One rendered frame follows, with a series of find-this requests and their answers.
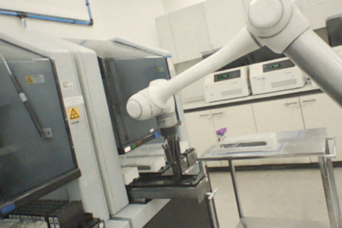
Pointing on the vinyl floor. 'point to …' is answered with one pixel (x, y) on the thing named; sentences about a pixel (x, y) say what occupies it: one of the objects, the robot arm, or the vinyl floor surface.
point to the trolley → (314, 133)
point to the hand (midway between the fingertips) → (176, 169)
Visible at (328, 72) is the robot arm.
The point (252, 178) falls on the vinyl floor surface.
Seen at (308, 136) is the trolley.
